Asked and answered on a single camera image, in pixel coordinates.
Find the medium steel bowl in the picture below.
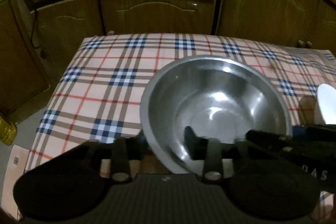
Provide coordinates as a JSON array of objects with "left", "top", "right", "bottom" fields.
[{"left": 139, "top": 55, "right": 292, "bottom": 174}]

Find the plaid tablecloth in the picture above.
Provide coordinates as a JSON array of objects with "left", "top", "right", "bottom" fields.
[{"left": 15, "top": 32, "right": 336, "bottom": 222}]

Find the white shallow bowl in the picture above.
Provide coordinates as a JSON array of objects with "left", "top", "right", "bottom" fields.
[{"left": 314, "top": 84, "right": 336, "bottom": 125}]

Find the cooking oil bottle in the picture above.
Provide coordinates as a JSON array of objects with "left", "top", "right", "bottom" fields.
[{"left": 0, "top": 116, "right": 17, "bottom": 145}]

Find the brown wooden cabinet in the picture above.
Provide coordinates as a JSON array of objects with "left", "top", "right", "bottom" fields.
[{"left": 1, "top": 0, "right": 335, "bottom": 122}]

